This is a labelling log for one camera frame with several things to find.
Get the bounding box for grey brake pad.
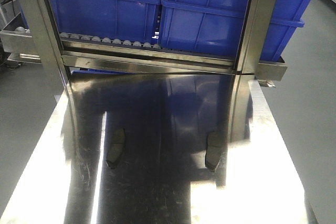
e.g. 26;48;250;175
106;128;126;169
205;131;224;171

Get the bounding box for right blue plastic bin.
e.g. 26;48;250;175
159;0;311;61

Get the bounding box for blue plastic bin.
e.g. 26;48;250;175
49;0;161;43
159;0;311;61

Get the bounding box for roller track strip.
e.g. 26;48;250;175
59;32;162;49

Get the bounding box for left blue plastic bin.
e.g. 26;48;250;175
49;0;161;43

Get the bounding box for stainless steel rack frame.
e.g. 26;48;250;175
1;0;286;100

